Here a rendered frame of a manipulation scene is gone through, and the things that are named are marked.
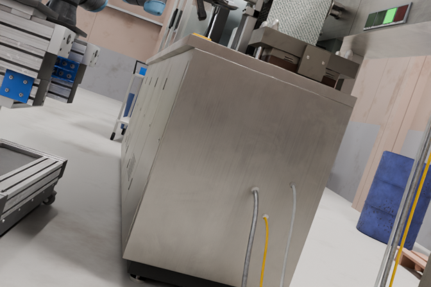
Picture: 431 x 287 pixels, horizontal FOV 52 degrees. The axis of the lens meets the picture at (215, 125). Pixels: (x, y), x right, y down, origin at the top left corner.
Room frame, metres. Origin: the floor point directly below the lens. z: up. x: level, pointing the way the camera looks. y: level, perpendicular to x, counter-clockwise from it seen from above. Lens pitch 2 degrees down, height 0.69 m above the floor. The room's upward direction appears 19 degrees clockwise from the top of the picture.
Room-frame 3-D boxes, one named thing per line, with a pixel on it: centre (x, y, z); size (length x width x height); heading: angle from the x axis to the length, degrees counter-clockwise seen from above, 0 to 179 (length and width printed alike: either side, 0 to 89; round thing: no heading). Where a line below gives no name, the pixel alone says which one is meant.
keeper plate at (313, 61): (1.65, -0.27, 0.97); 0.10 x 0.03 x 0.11; 103
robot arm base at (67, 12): (1.92, 0.79, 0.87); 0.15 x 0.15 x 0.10
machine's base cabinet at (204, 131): (2.80, 0.14, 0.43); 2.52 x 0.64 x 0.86; 13
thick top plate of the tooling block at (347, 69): (1.74, -0.23, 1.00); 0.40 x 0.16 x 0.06; 103
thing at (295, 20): (1.85, -0.17, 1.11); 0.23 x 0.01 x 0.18; 103
